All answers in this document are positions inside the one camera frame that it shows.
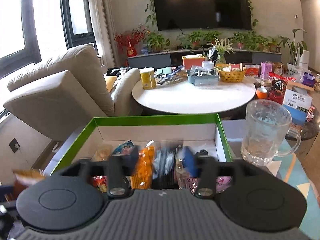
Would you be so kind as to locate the pink small box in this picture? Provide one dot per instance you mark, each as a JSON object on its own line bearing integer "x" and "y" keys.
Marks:
{"x": 266, "y": 68}

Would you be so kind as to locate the orange storage box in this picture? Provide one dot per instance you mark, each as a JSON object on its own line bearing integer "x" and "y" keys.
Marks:
{"x": 192, "y": 60}

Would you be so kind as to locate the orange cracker packet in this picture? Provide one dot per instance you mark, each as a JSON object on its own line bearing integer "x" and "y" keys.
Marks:
{"x": 142, "y": 176}

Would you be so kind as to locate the round white coffee table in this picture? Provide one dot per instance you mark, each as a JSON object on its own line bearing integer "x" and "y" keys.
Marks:
{"x": 185, "y": 98}

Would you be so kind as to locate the white blue paper box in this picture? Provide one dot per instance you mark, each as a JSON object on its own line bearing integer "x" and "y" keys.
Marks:
{"x": 297, "y": 102}

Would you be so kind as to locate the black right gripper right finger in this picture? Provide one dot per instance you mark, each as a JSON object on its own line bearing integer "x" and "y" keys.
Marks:
{"x": 247, "y": 195}

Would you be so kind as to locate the pink blue snack packet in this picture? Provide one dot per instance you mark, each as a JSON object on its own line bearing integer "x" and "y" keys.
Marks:
{"x": 124, "y": 148}

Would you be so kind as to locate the blue plastic tray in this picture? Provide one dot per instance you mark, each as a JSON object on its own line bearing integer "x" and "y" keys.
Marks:
{"x": 204, "y": 80}

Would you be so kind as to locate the yellow wicker basket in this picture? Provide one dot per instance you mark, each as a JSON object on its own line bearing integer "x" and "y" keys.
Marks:
{"x": 231, "y": 77}

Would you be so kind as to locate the red flower decoration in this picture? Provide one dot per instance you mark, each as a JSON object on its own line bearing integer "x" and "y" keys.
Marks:
{"x": 129, "y": 40}

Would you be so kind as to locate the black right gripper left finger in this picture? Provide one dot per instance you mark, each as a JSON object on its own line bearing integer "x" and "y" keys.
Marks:
{"x": 67, "y": 200}

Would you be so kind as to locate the red snack wrapper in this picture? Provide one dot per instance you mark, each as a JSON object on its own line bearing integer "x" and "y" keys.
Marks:
{"x": 99, "y": 182}

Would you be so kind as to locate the wall power socket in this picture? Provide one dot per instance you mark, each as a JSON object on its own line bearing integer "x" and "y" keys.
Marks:
{"x": 14, "y": 145}

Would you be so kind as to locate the beige sofa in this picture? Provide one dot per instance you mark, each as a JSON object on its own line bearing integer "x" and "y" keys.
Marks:
{"x": 57, "y": 96}

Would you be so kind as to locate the black wall television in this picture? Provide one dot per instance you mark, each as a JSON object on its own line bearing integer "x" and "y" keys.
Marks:
{"x": 203, "y": 14}

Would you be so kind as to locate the yellow tin can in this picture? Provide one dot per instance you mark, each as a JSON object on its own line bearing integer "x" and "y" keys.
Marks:
{"x": 147, "y": 76}

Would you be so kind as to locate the green cardboard box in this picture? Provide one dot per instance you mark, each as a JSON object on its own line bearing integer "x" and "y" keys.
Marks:
{"x": 192, "y": 129}

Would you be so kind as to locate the clear glass mug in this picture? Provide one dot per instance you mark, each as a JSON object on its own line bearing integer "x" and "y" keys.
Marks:
{"x": 268, "y": 123}

